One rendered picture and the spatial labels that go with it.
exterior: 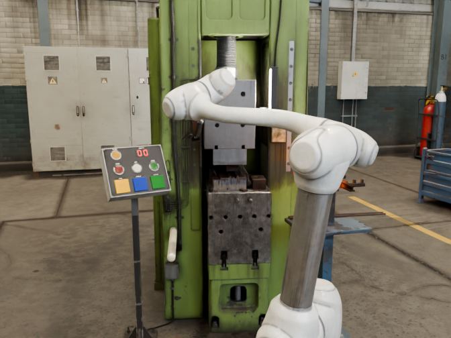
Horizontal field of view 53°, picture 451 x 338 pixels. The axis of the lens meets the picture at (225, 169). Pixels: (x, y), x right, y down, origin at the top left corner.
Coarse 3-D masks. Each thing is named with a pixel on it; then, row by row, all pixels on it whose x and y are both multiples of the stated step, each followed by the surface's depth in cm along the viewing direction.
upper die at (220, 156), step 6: (210, 150) 294; (216, 150) 264; (222, 150) 264; (228, 150) 264; (234, 150) 265; (240, 150) 265; (246, 150) 265; (216, 156) 264; (222, 156) 265; (228, 156) 265; (234, 156) 265; (240, 156) 266; (216, 162) 265; (222, 162) 265; (228, 162) 266; (234, 162) 266; (240, 162) 266
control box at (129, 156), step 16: (112, 160) 241; (128, 160) 245; (144, 160) 250; (160, 160) 254; (112, 176) 238; (128, 176) 242; (144, 176) 246; (112, 192) 235; (128, 192) 239; (144, 192) 243; (160, 192) 250
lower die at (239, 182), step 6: (216, 168) 301; (222, 168) 296; (216, 174) 282; (222, 174) 277; (228, 174) 273; (240, 174) 276; (216, 180) 267; (222, 180) 267; (228, 180) 268; (234, 180) 268; (240, 180) 268; (216, 186) 268; (222, 186) 268; (228, 186) 268; (234, 186) 269; (240, 186) 269
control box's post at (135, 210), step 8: (136, 200) 255; (136, 208) 256; (136, 216) 257; (136, 224) 258; (136, 232) 259; (136, 240) 260; (136, 248) 261; (136, 256) 262; (136, 264) 263; (136, 272) 264; (136, 280) 265; (136, 288) 266; (136, 296) 267; (136, 312) 269; (136, 320) 270
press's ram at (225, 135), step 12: (240, 84) 257; (252, 84) 258; (228, 96) 258; (240, 96) 259; (252, 96) 259; (204, 132) 261; (216, 132) 262; (228, 132) 262; (240, 132) 263; (252, 132) 263; (204, 144) 263; (216, 144) 263; (228, 144) 264; (240, 144) 264; (252, 144) 265
